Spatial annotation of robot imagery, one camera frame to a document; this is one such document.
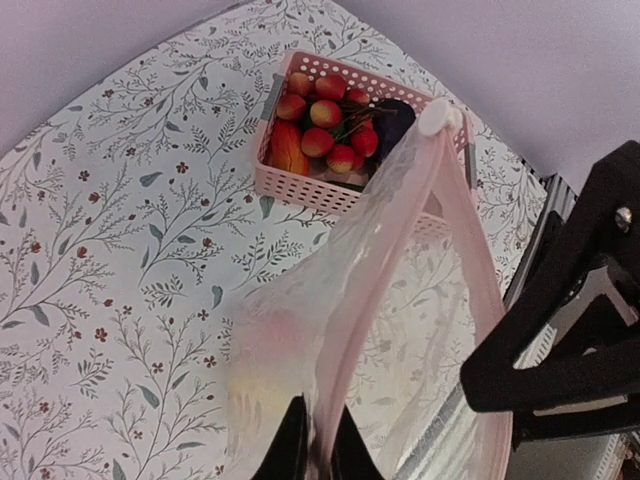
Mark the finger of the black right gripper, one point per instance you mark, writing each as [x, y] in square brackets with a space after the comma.
[555, 320]

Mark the red toy fruit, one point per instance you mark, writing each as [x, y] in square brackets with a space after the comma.
[284, 334]

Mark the purple toy eggplant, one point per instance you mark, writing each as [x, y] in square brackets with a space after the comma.
[391, 125]

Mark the orange red toy mango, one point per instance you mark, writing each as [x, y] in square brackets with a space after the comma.
[286, 152]

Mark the floral patterned table mat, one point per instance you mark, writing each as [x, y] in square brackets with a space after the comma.
[130, 231]

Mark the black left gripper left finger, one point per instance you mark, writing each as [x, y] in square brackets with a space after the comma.
[287, 456]

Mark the pink perforated plastic basket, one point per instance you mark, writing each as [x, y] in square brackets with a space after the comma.
[325, 191]

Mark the yellow toy fruit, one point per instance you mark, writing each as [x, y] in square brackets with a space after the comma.
[257, 403]

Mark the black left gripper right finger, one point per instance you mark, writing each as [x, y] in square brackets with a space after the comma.
[350, 458]

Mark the clear zip top bag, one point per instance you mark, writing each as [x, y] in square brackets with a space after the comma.
[404, 285]

